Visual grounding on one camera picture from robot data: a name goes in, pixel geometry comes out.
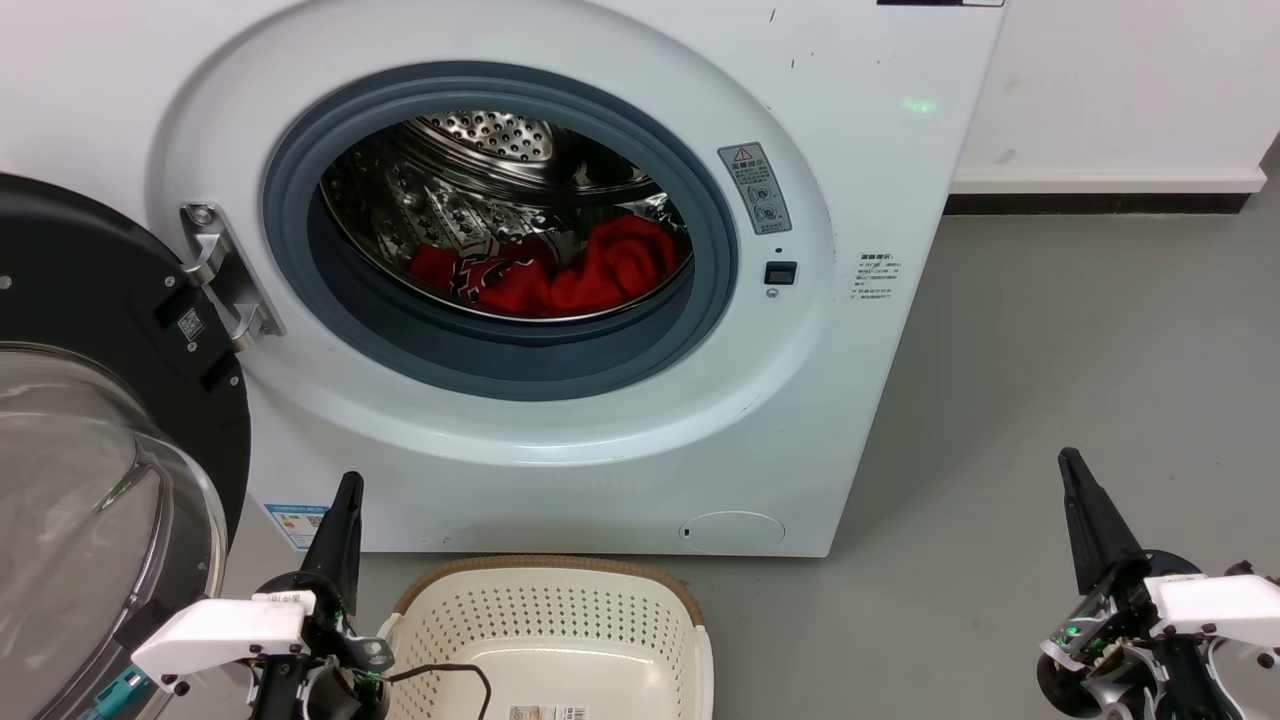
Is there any round white filter cover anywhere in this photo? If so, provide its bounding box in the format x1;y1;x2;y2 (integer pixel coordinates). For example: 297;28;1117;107
680;511;786;553

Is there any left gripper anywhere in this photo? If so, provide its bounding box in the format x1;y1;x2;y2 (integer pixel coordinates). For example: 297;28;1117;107
250;472;393;720

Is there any blue energy label sticker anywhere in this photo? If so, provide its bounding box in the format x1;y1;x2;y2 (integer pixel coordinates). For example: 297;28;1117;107
265;503;331;552

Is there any silver door hinge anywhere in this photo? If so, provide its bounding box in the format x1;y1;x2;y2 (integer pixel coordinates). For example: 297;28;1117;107
180;202;286;351

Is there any grey rubber door gasket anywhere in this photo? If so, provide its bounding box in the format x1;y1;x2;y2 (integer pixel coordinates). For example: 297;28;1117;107
262;62;741;403

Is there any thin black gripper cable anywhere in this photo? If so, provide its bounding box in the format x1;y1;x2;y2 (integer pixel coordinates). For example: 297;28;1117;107
385;663;493;720

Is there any white front-load washing machine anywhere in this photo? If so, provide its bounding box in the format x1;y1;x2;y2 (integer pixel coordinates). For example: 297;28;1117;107
0;0;1006;558

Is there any stainless steel washing machine drum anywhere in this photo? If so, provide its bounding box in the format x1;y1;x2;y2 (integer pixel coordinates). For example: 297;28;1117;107
320;110;694;323

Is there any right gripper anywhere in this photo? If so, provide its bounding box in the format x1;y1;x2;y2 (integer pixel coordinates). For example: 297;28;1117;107
1037;447;1280;720

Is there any round black washer door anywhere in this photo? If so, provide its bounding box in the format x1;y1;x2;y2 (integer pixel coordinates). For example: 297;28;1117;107
0;173;251;720

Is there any printed text notice sticker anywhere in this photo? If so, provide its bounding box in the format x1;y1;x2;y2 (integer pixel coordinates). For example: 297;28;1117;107
850;250;906;306

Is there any white and black baseboard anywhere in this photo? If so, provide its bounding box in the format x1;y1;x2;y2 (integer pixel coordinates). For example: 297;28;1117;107
945;168;1269;216

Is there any red white black patterned garment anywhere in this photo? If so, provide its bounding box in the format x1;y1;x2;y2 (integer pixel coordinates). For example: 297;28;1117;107
408;232;581;317

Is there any cream perforated laundry basket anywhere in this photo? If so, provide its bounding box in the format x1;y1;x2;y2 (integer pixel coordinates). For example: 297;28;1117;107
378;556;715;720

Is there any grey warning sticker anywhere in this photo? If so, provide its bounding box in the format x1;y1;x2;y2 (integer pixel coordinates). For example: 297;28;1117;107
717;142;793;236

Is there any plain red fleece garment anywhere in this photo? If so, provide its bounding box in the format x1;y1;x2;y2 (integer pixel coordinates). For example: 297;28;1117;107
545;213;691;316

